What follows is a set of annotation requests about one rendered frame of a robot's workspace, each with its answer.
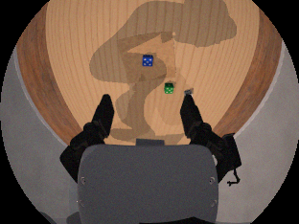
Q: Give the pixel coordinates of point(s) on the blue die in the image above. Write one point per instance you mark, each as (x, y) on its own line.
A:
(147, 60)

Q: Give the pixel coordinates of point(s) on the green die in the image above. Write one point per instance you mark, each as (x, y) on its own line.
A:
(168, 88)

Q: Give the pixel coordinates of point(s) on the brown mat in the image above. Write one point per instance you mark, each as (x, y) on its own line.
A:
(159, 45)

